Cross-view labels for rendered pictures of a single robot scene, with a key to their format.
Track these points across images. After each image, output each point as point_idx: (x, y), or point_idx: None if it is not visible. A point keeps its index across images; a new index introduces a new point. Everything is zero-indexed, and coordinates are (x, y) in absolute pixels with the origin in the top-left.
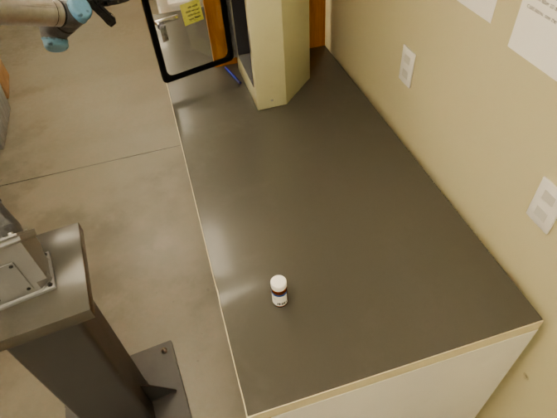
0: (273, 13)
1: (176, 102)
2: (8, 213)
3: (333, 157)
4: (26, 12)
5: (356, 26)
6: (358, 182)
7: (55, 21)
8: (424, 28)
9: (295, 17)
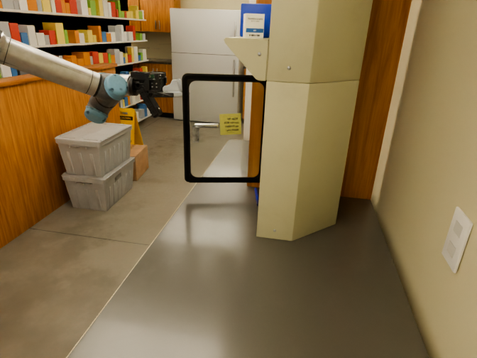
0: (294, 132)
1: (187, 202)
2: None
3: (309, 330)
4: (56, 69)
5: (404, 182)
6: None
7: (85, 88)
8: None
9: (324, 148)
